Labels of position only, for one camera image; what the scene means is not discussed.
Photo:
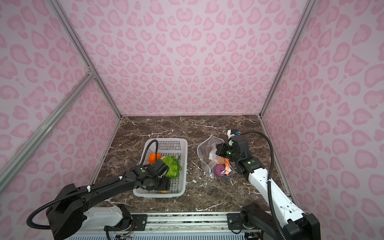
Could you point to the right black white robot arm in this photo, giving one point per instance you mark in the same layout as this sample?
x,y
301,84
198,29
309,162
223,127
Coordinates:
x,y
285,221

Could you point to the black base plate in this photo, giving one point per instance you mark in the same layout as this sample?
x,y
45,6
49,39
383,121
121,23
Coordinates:
x,y
235,221
135,222

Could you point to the clear zip top bag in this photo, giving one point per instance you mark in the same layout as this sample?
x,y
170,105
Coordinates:
x,y
207,154

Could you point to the white perforated plastic basket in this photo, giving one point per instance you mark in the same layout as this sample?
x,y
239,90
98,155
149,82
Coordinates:
x,y
173,153

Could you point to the green lettuce toy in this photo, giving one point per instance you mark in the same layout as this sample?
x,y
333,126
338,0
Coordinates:
x,y
174,166

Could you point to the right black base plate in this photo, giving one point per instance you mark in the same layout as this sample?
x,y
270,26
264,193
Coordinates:
x,y
235,221

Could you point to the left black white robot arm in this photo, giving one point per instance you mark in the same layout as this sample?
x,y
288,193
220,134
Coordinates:
x,y
66,215

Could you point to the orange carrot toy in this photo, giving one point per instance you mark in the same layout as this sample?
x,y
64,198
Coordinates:
x,y
227,170

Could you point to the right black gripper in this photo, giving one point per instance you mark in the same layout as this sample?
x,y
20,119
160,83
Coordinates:
x,y
221,152

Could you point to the orange tomato toy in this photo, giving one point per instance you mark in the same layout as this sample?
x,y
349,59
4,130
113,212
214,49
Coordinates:
x,y
154,157

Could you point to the purple onion toy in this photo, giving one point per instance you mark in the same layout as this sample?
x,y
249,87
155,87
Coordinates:
x,y
219,171

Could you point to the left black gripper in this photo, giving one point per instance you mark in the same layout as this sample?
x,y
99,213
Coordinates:
x,y
166,185

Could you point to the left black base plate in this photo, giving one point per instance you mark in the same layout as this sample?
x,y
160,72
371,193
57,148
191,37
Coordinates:
x,y
135,222

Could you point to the small orange fruit toy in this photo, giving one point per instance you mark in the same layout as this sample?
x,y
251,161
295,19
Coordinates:
x,y
221,161

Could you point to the aluminium front rail frame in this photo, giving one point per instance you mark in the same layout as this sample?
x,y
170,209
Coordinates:
x,y
97,218

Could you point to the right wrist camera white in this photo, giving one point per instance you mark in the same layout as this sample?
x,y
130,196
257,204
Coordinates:
x,y
231,133

